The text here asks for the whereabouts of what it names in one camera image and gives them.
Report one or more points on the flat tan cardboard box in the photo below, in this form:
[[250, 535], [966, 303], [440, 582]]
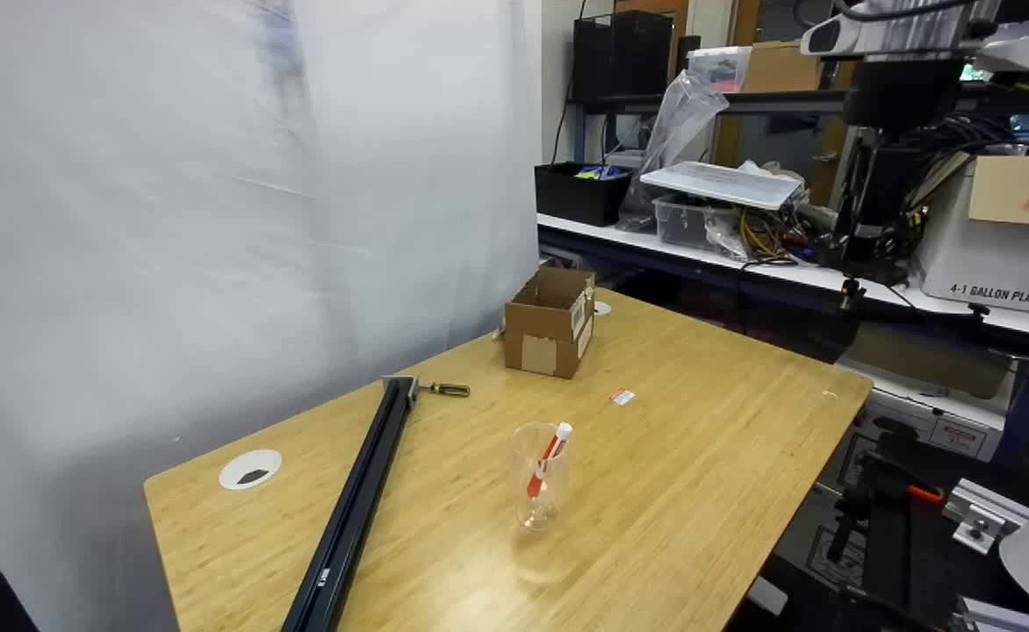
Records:
[[1006, 189]]

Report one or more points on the black speaker box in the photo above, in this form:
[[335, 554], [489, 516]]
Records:
[[620, 59]]

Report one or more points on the white plastic tray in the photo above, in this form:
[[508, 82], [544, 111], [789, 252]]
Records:
[[723, 184]]

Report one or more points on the small brown cardboard box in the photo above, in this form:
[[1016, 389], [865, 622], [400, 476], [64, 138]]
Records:
[[543, 334]]

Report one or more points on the black aluminium rail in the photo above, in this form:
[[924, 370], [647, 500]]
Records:
[[357, 502]]

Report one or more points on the black storage bin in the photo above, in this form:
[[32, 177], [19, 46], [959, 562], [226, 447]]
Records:
[[577, 198]]

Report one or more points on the silver metal bracket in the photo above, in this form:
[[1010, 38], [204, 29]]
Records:
[[980, 515]]

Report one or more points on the white box under shelf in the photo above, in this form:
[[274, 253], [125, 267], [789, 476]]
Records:
[[947, 404]]

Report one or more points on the clear plastic bag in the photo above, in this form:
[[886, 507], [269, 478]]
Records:
[[674, 125]]

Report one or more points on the white shelf board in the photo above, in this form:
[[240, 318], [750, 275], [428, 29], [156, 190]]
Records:
[[794, 275]]

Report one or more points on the white backdrop curtain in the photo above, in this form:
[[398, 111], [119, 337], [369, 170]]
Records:
[[128, 198]]

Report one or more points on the large white printed box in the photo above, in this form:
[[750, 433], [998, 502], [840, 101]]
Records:
[[980, 266]]

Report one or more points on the red and white marker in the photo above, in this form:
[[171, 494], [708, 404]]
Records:
[[550, 458]]

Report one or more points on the clear plastic container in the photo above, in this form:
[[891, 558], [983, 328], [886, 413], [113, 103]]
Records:
[[691, 227]]

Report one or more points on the white table grommet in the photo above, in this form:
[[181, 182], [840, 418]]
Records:
[[234, 471]]

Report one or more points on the cardboard box with plastic wrap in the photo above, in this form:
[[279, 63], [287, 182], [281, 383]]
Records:
[[780, 67]]

